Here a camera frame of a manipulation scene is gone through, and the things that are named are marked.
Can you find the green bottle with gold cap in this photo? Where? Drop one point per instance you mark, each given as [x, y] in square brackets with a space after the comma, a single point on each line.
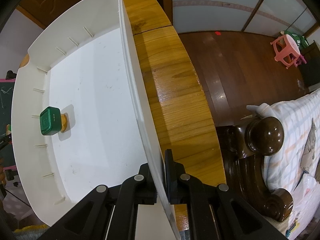
[52, 121]

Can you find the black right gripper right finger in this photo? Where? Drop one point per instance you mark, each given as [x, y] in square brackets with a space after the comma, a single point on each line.
[214, 212]

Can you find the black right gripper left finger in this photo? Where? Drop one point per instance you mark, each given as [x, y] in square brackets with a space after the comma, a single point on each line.
[107, 212]

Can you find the dark wooden sofa armrest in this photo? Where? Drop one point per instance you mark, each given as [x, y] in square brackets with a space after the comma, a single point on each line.
[244, 148]

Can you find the white plastic storage bin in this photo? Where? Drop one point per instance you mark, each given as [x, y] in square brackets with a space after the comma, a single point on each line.
[85, 63]

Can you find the pink plastic stool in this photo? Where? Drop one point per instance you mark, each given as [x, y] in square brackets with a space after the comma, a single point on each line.
[287, 51]

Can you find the plaid white blanket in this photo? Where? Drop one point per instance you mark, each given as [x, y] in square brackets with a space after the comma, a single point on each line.
[296, 166]

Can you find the round wooden table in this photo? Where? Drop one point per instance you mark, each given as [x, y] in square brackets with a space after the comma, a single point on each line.
[179, 107]

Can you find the green bag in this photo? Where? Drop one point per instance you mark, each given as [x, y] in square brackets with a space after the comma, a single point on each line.
[301, 41]

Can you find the green chalkboard with pink frame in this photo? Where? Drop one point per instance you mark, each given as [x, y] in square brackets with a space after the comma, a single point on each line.
[7, 88]

